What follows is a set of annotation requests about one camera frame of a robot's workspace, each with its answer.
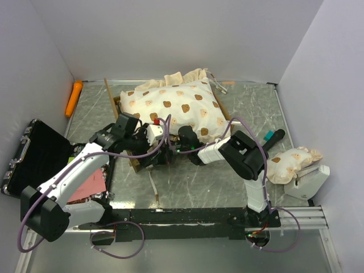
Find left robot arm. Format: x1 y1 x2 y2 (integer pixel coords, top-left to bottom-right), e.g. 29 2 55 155
20 114 166 242

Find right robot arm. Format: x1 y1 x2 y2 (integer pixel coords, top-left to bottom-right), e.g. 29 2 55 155
136 124 280 227

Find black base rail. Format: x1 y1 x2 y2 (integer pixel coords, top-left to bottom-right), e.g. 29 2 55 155
78 207 281 242

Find white lint roller box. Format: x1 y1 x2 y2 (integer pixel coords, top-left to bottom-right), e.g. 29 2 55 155
284 165 330 200

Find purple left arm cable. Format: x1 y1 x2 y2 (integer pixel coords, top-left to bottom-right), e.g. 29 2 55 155
16 114 172 259

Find black open carrying case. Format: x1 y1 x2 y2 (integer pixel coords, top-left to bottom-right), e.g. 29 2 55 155
0 118 118 204

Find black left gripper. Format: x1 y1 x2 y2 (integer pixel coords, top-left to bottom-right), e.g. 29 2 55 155
124 123 161 167

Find wooden pet bed frame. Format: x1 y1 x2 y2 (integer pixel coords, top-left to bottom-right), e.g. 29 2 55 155
111 78 231 168

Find bear print bed mattress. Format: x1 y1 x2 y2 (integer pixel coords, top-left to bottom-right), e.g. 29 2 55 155
118 67 242 211

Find small bear print pillow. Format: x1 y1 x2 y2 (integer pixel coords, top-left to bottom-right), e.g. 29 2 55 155
267 147 322 185

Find pink paper sheets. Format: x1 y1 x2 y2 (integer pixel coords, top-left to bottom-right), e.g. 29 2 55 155
68 168 106 203

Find aluminium frame rail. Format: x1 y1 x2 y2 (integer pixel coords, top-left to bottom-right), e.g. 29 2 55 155
28 207 326 241

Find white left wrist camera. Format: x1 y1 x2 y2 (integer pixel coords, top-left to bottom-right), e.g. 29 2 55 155
146 123 164 146

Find orange plastic carrot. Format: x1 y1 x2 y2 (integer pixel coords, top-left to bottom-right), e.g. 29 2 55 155
65 80 83 118

